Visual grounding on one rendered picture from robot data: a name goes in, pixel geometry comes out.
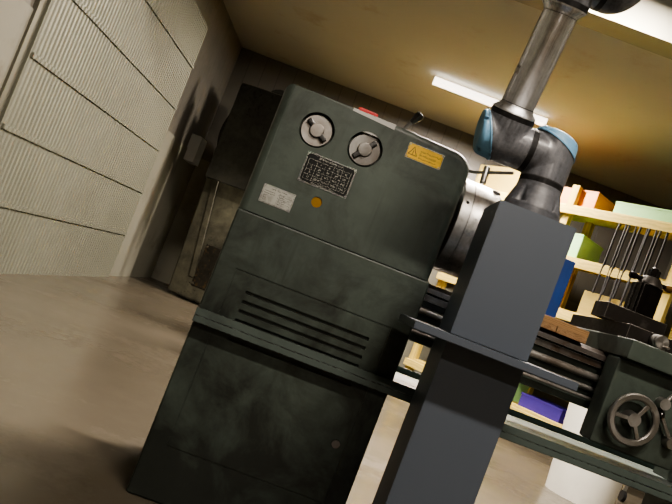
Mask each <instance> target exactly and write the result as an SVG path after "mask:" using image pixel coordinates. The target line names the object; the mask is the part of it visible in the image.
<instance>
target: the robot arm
mask: <svg viewBox="0 0 672 504"><path fill-rule="evenodd" d="M640 1H641V0H542V2H543V5H544V8H543V10H542V13H541V15H540V17H539V19H538V21H537V23H536V26H535V28H534V30H533V32H532V34H531V36H530V39H529V41H528V43H527V45H526V47H525V50H524V52H523V54H522V56H521V58H520V60H519V63H518V65H517V67H516V69H515V71H514V74H513V76H512V78H511V80H510V82H509V84H508V87H507V89H506V91H505V93H504V95H503V98H502V99H501V100H500V101H497V102H495V103H493V105H492V107H491V109H484V110H483V112H482V113H481V116H480V118H479V121H478V123H477V127H476V130H475V134H474V139H473V150H474V152H475V153H476V154H478V155H480V156H482V157H484V158H486V159H487V160H491V161H494V162H496V163H499V164H501V165H504V166H506V167H509V168H511V169H514V170H516V171H519V172H521V173H520V176H519V179H518V181H517V183H516V185H515V186H514V187H513V189H512V190H511V191H510V192H509V194H508V195H507V196H506V197H505V199H504V201H506V202H509V203H511V204H514V205H517V206H519V207H522V208H524V209H527V210H530V211H532V212H535V213H538V214H540V215H543V216H545V217H548V218H551V219H553V220H556V221H558V222H559V220H560V199H561V195H562V192H563V190H564V187H565V184H566V182H567V179H568V177H569V174H570V171H571V169H572V166H573V164H574V163H575V157H576V154H577V151H578V145H577V143H576V142H575V140H574V139H573V138H572V137H571V136H569V135H568V134H567V133H565V132H563V131H561V130H559V129H557V128H554V127H553V128H552V127H550V126H540V127H538V128H537V129H535V128H533V126H534V123H535V118H534V115H533V111H534V109H535V107H536V105H537V103H538V101H539V99H540V97H541V95H542V92H543V90H544V88H545V86H546V84H547V82H548V80H549V78H550V76H551V74H552V71H553V69H554V67H555V65H556V63H557V61H558V59H559V57H560V55H561V52H562V50H563V48H564V46H565V44H566V42H567V40H568V38H569V36H570V34H571V31H572V29H573V27H574V25H575V23H576V21H577V20H578V19H580V18H582V17H584V16H586V15H587V13H588V11H589V9H591V10H593V11H596V12H598V13H601V14H618V13H622V12H624V11H627V10H629V9H631V8H632V7H634V6H635V5H636V4H638V3H639V2H640Z"/></svg>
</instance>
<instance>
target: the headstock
mask: <svg viewBox="0 0 672 504"><path fill-rule="evenodd" d="M353 109H354V108H352V107H350V106H347V105H345V104H343V103H340V102H338V101H335V100H333V99H330V98H328V97H325V96H323V95H320V94H318V93H315V92H313V91H310V90H308V89H306V88H303V87H301V86H298V85H296V84H290V85H289V86H287V88H286V89H285V91H284V93H283V96H282V98H281V101H280V104H279V106H278V109H277V111H276V114H275V116H274V119H273V121H272V124H271V126H270V129H269V131H268V134H267V136H266V139H265V141H264V144H263V147H262V149H261V152H260V154H259V157H258V159H257V162H256V164H255V167H254V169H253V172H252V174H251V177H250V179H249V182H248V184H247V187H246V190H245V192H244V195H243V197H242V200H241V202H240V205H239V208H242V209H245V210H247V211H250V212H253V213H255V214H258V215H260V216H263V217H265V218H268V219H270V220H273V221H276V222H278V223H281V224H283V225H286V226H288V227H291V228H293V229H296V230H298V231H301V232H304V233H306V234H309V235H311V236H314V237H316V238H319V239H321V240H324V241H327V242H329V243H332V244H334V245H337V246H339V247H342V248H344V249H347V250H350V251H352V252H355V253H357V254H360V255H362V256H365V257H367V258H370V259H372V260H375V261H378V262H380V263H383V264H385V265H388V266H390V267H393V268H395V269H398V270H401V271H403V272H406V273H408V274H411V275H413V276H416V277H418V278H421V279H424V280H426V281H428V279H429V277H430V274H431V271H432V269H433V266H434V263H435V261H436V258H437V256H438V253H439V250H440V248H441V245H442V243H443V240H444V237H445V235H446V232H447V229H448V227H449V224H450V222H451V219H452V216H453V214H454V211H455V209H456V206H457V203H458V201H459V198H460V195H461V193H462V190H463V188H464V185H465V182H466V180H467V177H468V173H469V167H468V163H467V161H466V159H465V158H464V157H463V156H462V155H461V154H460V153H458V152H456V151H454V150H452V149H450V148H448V147H445V146H443V145H441V144H438V143H436V142H434V141H432V140H429V139H427V138H425V137H422V136H420V135H417V134H415V133H413V132H410V131H408V130H406V129H403V128H401V127H398V126H396V128H395V130H393V129H391V128H389V127H387V126H385V125H383V124H381V123H379V122H376V121H374V120H372V119H370V118H368V117H366V116H364V115H362V114H360V113H357V112H355V111H353ZM364 131H365V132H371V133H373V134H375V135H376V136H377V137H378V138H379V139H376V138H374V137H372V136H370V135H367V134H363V133H362V132H364Z"/></svg>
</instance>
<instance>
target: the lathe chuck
mask: <svg viewBox="0 0 672 504"><path fill-rule="evenodd" d="M475 185H476V192H475V198H474V202H473V206H472V209H471V213H470V216H469V219H468V221H467V224H466V226H465V229H464V231H463V234H462V236H461V238H460V240H459V242H458V244H457V246H456V248H455V250H454V252H453V254H452V255H451V257H450V258H449V260H448V261H447V263H446V264H445V265H444V266H443V267H442V268H441V269H440V270H438V271H440V272H443V273H445V274H448V275H450V276H453V277H455V278H458V276H459V273H460V271H461V268H462V265H463V263H464V260H465V258H466V255H467V252H468V250H469V247H470V244H469V240H470V239H471V238H472V237H474V234H475V231H476V229H477V226H478V223H479V221H480V218H481V216H482V213H483V210H484V208H486V207H488V206H490V205H492V204H494V203H496V202H497V201H499V200H502V199H501V198H499V197H498V198H497V197H494V195H493V192H495V193H497V194H499V195H501V194H500V192H499V191H497V190H494V189H492V188H489V187H487V186H484V185H482V184H479V183H477V182H475Z"/></svg>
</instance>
